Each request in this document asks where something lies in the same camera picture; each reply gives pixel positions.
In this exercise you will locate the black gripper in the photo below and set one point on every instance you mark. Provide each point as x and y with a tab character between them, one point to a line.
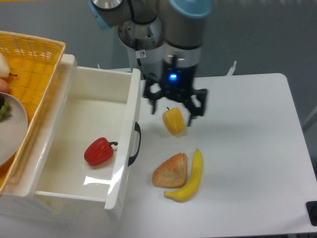
176	84

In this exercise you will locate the red bell pepper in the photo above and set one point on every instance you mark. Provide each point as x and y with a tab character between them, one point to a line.
100	151

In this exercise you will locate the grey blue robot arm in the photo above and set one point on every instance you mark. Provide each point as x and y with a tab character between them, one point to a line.
164	40

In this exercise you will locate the yellow bell pepper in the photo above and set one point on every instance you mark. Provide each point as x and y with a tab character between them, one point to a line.
173	120

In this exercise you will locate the open white drawer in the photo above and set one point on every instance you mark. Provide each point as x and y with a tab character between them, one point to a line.
108	106

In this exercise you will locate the white drawer cabinet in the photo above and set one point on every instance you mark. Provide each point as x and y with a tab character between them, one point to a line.
49	183

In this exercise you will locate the triangular bread pastry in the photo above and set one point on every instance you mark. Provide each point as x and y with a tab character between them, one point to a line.
172	173

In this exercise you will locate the yellow banana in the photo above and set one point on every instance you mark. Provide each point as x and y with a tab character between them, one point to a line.
192	185

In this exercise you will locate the yellow wicker basket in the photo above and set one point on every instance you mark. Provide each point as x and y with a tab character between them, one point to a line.
33	62

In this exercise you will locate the grey plate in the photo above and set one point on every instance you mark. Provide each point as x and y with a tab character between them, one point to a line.
12	128

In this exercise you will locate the white pear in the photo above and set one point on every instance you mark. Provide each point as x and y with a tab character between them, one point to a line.
4	68

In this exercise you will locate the pink peach fruit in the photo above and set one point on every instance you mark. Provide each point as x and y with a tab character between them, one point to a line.
4	86

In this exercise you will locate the green grapes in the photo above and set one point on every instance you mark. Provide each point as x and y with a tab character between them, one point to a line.
4	110

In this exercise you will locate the black corner device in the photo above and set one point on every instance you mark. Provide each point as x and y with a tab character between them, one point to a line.
311	207

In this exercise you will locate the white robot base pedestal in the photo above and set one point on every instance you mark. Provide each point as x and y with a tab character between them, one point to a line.
144	44

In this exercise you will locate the metal table bracket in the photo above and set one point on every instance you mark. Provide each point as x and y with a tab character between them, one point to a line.
232	69

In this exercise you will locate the black drawer handle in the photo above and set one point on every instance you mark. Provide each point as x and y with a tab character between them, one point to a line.
137	144

